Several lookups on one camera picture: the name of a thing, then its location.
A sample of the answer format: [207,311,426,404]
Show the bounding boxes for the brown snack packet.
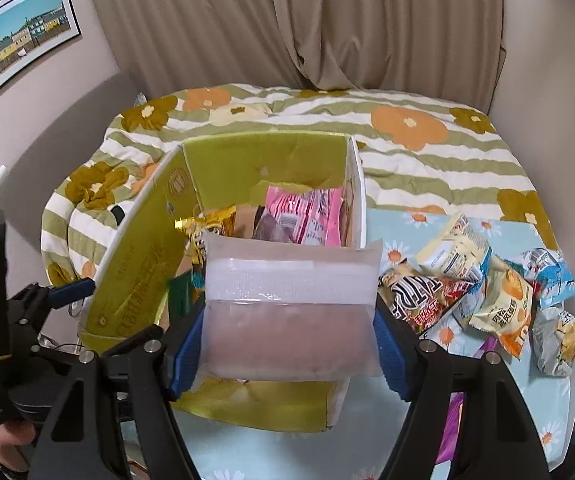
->
[252,209,291,242]

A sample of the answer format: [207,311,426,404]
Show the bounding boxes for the beige curtain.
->
[82,0,507,92]

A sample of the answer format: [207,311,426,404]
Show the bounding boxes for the blue white snack packet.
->
[509,246,575,310]

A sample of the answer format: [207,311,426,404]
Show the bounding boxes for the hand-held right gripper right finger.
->
[373,304,552,480]

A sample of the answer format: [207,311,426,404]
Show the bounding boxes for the cream white snack packet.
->
[414,213,492,282]

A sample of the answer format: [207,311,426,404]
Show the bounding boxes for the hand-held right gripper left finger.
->
[30,304,206,480]

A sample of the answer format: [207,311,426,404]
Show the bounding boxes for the wall poster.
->
[0,0,83,114]

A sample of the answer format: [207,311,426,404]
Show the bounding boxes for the yellow orange snack packet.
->
[469,259,534,360]

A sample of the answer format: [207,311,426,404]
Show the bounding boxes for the silver yellow snack packet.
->
[531,306,575,377]

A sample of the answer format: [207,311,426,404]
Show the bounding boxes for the person's left hand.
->
[0,419,39,474]

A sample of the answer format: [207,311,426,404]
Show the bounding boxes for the floral striped blanket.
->
[40,82,564,292]

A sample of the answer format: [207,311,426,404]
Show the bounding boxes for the purple snack packet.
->
[435,392,469,467]

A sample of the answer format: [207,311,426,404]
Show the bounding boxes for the pink white snack packet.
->
[266,186,344,247]

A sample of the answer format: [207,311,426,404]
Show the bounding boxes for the translucent pink snack packet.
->
[202,232,384,380]

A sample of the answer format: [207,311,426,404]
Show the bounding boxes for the green cardboard box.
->
[76,131,369,434]

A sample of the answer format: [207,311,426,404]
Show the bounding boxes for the green snack packet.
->
[166,274,196,313]

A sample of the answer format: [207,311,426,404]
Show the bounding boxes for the black white striped snack packet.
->
[379,259,469,337]

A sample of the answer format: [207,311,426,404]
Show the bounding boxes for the gold snack packet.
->
[174,204,239,266]

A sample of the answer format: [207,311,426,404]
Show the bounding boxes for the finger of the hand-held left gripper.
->
[10,279,96,332]

